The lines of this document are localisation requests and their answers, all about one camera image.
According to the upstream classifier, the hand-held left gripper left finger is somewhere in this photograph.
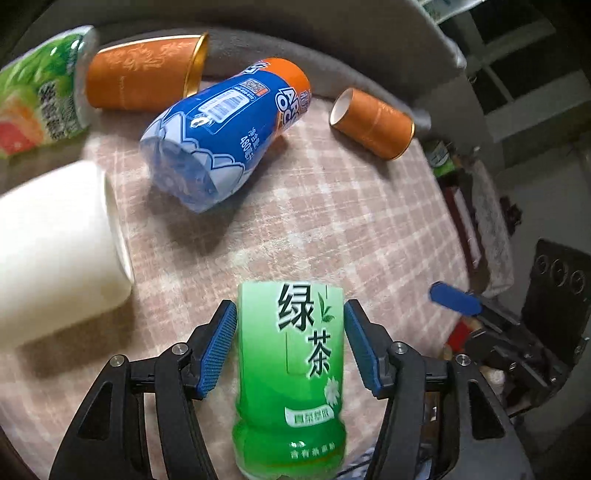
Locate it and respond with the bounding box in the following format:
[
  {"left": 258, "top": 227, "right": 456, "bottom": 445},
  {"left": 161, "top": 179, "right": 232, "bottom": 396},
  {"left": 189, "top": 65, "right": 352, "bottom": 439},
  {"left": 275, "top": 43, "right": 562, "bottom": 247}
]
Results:
[{"left": 48, "top": 299, "right": 238, "bottom": 480}]

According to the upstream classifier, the grey sofa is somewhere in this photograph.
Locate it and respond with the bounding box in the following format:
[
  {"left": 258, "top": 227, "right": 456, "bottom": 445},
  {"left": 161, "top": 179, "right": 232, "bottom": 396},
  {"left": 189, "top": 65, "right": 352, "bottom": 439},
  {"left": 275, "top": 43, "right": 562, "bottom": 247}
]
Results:
[{"left": 9, "top": 0, "right": 467, "bottom": 139}]

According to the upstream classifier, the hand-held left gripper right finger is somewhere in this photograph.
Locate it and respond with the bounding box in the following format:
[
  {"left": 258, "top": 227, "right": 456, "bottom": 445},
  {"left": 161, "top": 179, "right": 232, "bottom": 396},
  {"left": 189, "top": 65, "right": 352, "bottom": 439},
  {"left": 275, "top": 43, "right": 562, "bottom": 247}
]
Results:
[{"left": 344, "top": 299, "right": 532, "bottom": 480}]

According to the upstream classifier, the green and pink drink bottle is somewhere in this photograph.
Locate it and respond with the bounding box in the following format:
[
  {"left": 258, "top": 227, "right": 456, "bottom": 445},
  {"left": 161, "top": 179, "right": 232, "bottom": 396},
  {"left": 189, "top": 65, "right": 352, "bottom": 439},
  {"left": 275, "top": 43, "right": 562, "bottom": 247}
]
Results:
[{"left": 0, "top": 25, "right": 99, "bottom": 160}]

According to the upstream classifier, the pink plaid tablecloth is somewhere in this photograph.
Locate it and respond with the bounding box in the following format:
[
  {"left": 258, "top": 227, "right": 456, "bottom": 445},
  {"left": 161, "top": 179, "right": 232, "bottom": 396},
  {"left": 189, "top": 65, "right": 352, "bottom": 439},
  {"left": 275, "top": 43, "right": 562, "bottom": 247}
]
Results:
[{"left": 0, "top": 95, "right": 472, "bottom": 480}]

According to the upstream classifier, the white lace cloth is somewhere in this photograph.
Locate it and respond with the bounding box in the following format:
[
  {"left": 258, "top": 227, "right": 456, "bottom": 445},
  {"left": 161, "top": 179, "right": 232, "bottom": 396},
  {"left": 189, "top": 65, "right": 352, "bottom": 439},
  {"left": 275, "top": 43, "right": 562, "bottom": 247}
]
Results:
[{"left": 471, "top": 161, "right": 515, "bottom": 289}]

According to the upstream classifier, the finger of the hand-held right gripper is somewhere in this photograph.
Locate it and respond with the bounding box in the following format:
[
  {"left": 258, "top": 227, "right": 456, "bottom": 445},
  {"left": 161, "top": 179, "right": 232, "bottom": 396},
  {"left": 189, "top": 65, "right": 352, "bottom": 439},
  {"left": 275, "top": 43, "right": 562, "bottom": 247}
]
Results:
[{"left": 429, "top": 281, "right": 522, "bottom": 333}]

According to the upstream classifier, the green packet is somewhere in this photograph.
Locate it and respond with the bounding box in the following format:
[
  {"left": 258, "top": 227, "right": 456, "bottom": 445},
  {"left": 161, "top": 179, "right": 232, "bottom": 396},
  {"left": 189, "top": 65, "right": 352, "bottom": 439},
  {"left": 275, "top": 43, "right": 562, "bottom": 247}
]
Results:
[{"left": 427, "top": 138, "right": 458, "bottom": 178}]

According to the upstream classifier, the green tea bottle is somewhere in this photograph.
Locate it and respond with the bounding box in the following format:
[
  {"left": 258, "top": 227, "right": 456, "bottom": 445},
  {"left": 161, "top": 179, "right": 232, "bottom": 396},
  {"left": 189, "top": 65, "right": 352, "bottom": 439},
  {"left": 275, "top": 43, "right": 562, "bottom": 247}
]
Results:
[{"left": 231, "top": 281, "right": 348, "bottom": 480}]

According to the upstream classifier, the small orange cardboard tube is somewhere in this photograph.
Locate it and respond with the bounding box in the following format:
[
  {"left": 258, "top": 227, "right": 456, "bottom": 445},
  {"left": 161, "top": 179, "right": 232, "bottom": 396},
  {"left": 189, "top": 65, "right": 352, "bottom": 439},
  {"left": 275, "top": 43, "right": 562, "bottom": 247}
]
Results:
[{"left": 329, "top": 88, "right": 415, "bottom": 161}]

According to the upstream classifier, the blue labelled drink bottle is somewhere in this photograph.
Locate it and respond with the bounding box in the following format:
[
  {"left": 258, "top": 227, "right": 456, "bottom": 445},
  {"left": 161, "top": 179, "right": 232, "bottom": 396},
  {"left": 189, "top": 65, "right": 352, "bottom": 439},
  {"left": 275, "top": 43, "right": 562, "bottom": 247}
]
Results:
[{"left": 140, "top": 58, "right": 312, "bottom": 214}]

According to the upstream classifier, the white cup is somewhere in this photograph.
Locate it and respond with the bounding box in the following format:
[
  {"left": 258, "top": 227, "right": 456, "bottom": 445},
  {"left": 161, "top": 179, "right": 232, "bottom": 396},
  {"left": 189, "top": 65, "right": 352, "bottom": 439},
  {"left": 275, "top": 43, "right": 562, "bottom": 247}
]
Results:
[{"left": 0, "top": 160, "right": 136, "bottom": 350}]

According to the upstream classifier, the large orange cardboard tube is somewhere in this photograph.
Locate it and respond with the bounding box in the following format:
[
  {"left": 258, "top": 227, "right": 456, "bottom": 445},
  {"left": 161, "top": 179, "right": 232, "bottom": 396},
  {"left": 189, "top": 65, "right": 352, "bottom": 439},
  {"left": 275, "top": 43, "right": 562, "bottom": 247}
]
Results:
[{"left": 86, "top": 32, "right": 211, "bottom": 112}]

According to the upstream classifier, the white shelf frame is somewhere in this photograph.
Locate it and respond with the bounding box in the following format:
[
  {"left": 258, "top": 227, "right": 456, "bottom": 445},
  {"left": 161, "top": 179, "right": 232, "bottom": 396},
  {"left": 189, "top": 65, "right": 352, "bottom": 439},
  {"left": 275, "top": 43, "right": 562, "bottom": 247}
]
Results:
[{"left": 455, "top": 0, "right": 591, "bottom": 162}]

